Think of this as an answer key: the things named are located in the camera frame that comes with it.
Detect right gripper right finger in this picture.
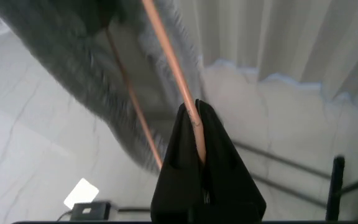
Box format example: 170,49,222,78
196,99,267,223

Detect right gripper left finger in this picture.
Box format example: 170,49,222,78
150,104,204,223

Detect pale grey shorts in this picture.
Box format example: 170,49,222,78
0,0,204,174

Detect white curtain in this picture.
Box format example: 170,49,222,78
172,0,358,110

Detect pink clothes hanger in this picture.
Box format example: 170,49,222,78
104,0,207,170

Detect black clothes rack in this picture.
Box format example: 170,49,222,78
231,139,358,222

